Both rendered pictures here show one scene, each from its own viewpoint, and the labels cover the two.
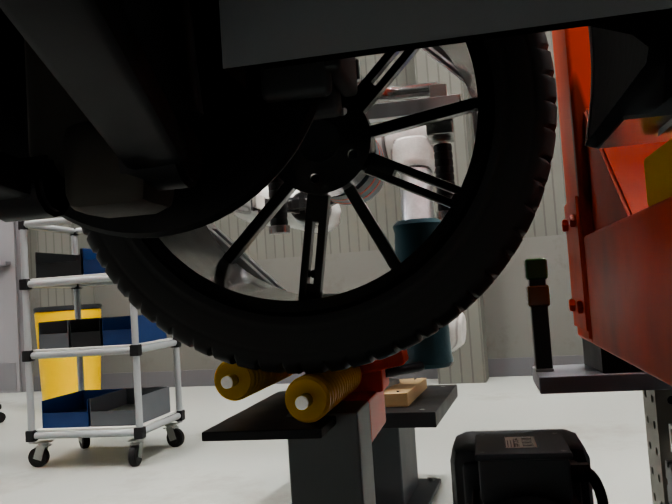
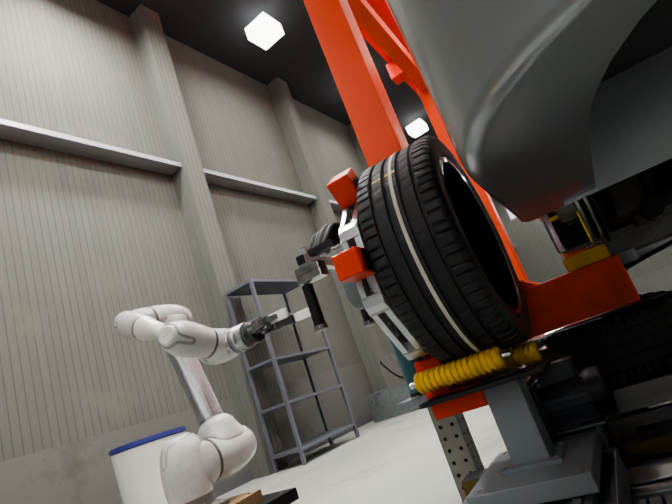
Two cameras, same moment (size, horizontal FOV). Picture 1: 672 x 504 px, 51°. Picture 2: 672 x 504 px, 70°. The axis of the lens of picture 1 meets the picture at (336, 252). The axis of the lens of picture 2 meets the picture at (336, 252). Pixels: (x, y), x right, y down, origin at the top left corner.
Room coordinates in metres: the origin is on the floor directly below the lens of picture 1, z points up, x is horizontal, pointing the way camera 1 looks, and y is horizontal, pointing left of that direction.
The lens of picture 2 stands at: (0.95, 1.50, 0.56)
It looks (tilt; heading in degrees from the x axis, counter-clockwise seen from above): 16 degrees up; 285
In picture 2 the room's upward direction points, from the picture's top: 19 degrees counter-clockwise
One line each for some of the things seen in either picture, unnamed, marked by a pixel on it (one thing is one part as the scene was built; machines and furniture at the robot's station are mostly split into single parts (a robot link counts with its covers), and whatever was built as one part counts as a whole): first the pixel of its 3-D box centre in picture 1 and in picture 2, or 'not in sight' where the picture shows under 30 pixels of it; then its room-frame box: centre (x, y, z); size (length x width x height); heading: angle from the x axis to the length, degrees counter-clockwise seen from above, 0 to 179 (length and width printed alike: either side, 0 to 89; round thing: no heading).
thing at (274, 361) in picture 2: not in sight; (292, 365); (3.33, -3.93, 1.03); 1.10 x 0.45 x 2.06; 74
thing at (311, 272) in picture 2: not in sight; (311, 272); (1.41, 0.12, 0.93); 0.09 x 0.05 x 0.05; 169
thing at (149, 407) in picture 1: (104, 337); not in sight; (3.01, 1.01, 0.50); 0.54 x 0.42 x 1.00; 79
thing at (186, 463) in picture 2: not in sight; (186, 465); (2.14, -0.06, 0.50); 0.18 x 0.16 x 0.22; 71
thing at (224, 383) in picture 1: (260, 369); (458, 370); (1.10, 0.13, 0.51); 0.29 x 0.06 x 0.06; 169
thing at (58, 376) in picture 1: (70, 356); not in sight; (4.57, 1.75, 0.33); 0.42 x 0.41 x 0.66; 166
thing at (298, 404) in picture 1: (327, 385); (495, 364); (1.01, 0.02, 0.49); 0.29 x 0.06 x 0.06; 169
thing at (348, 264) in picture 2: not in sight; (354, 265); (1.23, 0.30, 0.85); 0.09 x 0.08 x 0.07; 79
